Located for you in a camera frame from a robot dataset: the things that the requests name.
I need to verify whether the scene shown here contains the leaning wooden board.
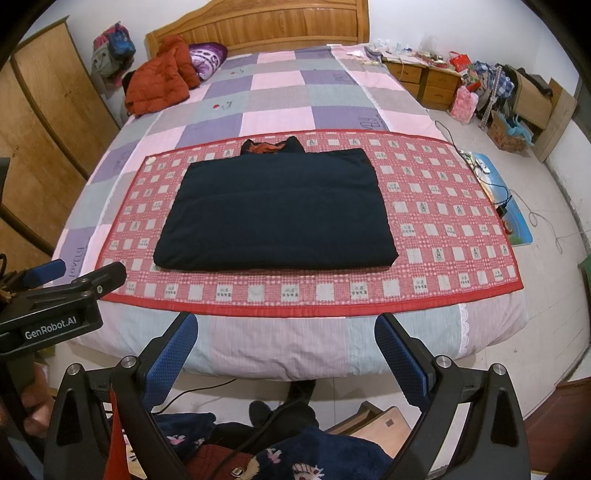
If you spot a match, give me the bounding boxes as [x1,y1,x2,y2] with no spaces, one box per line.
[534,78,579,163]

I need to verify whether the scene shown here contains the red cloth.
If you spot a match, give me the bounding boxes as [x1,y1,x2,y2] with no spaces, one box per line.
[102,401,141,480]

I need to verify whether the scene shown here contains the white cable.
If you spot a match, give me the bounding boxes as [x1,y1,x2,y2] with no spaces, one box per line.
[508,188,585,254]

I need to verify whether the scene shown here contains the person's left hand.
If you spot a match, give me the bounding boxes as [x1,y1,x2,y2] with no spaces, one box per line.
[22,366,52,438]

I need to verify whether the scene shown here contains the pink plastic bag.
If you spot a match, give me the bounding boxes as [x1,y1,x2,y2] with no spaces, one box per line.
[450,85,479,125]

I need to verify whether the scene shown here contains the pink purple checkered bed sheet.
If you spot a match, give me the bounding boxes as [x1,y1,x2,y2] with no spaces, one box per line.
[50,43,530,383]

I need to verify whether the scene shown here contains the cardboard box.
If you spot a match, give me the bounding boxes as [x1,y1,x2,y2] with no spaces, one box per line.
[486,110,528,154]

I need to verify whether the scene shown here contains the red patterned blanket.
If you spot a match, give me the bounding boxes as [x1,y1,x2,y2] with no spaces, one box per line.
[93,130,525,320]

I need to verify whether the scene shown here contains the wooden nightstand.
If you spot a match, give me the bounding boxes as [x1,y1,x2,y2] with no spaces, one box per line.
[382,53,466,112]

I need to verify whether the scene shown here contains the navy floral fleece clothing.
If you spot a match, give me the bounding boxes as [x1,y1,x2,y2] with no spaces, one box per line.
[156,411,398,480]

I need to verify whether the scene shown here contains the purple patterned pillow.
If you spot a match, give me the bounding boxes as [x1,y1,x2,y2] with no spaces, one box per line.
[188,41,230,83]

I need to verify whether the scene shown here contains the orange-red puffer jacket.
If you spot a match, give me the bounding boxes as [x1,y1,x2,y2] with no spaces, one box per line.
[124,34,202,117]

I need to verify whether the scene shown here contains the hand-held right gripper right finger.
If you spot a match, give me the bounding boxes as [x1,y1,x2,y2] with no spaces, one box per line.
[374,312,533,480]

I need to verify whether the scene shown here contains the hanging bags on wall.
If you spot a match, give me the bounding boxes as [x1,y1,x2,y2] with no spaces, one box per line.
[89,22,137,89]

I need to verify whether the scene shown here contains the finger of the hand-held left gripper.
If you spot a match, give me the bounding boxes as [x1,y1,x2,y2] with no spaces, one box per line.
[58,261,128,302]
[22,258,66,288]

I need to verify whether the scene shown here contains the dark navy coat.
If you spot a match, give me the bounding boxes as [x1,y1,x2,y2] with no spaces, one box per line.
[152,135,400,273]

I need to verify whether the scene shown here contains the wooden bed headboard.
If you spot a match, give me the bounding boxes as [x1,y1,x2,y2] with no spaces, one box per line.
[145,0,371,58]

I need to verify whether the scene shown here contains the black charger cable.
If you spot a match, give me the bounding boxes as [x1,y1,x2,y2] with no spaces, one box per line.
[434,119,514,219]

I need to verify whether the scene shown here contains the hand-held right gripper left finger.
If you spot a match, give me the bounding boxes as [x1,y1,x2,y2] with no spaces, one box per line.
[44,311,200,480]

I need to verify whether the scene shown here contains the pile of plaid clothes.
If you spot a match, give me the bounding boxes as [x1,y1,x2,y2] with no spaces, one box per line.
[465,59,517,118]

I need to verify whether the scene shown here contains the blue floor mat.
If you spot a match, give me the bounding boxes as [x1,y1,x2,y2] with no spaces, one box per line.
[465,152,535,248]

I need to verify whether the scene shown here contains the wooden stool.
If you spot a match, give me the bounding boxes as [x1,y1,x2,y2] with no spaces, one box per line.
[323,401,415,459]

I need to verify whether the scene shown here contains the wooden wardrobe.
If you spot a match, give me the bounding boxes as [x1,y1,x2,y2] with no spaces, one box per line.
[0,17,124,271]

